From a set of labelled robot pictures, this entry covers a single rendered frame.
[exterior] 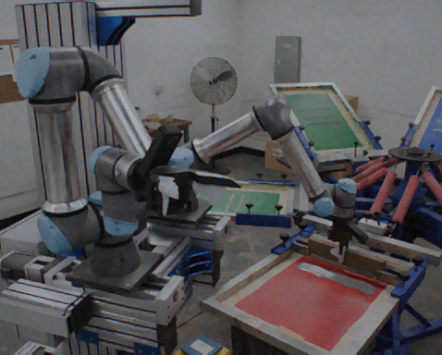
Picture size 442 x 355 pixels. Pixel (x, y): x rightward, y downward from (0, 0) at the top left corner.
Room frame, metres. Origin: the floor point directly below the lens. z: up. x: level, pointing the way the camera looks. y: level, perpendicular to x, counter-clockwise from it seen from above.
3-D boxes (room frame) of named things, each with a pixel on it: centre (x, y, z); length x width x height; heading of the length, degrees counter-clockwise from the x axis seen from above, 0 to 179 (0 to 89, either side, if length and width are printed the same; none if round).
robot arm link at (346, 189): (1.68, -0.49, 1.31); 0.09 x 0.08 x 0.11; 81
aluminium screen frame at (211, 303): (1.51, -0.37, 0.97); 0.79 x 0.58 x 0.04; 140
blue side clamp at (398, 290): (1.52, -0.74, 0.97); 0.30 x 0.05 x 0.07; 140
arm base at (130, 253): (1.18, 0.34, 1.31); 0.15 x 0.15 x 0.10
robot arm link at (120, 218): (0.92, 0.23, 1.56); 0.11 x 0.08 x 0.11; 136
